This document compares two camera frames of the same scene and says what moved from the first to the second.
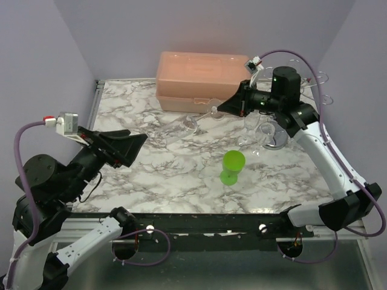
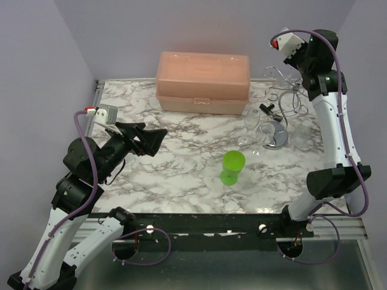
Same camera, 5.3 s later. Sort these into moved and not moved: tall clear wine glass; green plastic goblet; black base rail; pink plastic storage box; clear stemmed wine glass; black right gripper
Moved: clear stemmed wine glass; black right gripper
Not moved: black base rail; green plastic goblet; tall clear wine glass; pink plastic storage box
